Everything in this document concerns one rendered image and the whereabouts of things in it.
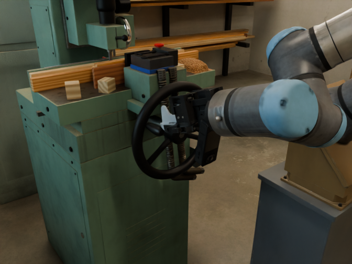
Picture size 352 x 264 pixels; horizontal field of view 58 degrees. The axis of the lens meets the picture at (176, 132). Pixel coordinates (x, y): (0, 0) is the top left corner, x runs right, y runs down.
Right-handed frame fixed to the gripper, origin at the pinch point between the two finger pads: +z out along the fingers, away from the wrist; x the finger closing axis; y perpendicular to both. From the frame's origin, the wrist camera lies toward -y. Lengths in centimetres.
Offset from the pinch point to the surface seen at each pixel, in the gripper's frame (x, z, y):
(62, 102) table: 15.7, 22.4, 11.3
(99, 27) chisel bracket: -4.7, 30.3, 31.6
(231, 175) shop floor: -104, 88, -61
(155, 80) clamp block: -7.7, 10.9, 11.5
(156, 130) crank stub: 2.8, 0.2, -0.2
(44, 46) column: 3, 61, 34
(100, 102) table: 5.3, 21.8, 9.0
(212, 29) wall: -274, 242, 63
